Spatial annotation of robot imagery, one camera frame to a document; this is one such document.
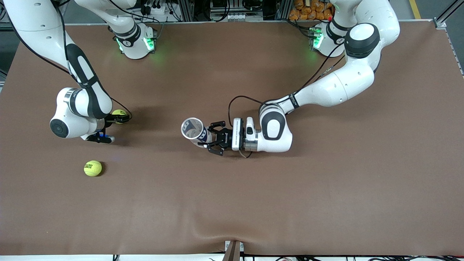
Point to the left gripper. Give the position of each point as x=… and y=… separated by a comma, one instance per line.
x=225, y=138

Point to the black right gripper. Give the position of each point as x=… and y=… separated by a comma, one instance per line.
x=110, y=119

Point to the yellow tennis ball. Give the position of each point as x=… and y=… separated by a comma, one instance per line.
x=119, y=112
x=92, y=168

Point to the white blue tennis ball can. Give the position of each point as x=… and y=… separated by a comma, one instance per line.
x=188, y=127

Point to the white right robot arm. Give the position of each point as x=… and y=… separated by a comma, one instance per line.
x=36, y=21

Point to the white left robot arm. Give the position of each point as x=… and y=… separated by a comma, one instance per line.
x=340, y=87

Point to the white power strip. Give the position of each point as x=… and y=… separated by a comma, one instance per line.
x=156, y=9

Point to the white connector strip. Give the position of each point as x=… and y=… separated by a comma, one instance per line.
x=238, y=17

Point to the brown table mat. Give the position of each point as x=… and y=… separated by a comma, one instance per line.
x=326, y=199

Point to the orange objects pile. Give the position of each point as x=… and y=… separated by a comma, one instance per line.
x=308, y=9

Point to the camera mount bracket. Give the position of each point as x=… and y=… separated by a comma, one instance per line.
x=233, y=252

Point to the aluminium frame post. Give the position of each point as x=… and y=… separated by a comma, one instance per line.
x=186, y=10
x=283, y=9

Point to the aluminium frame strut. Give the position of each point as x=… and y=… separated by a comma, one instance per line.
x=444, y=18

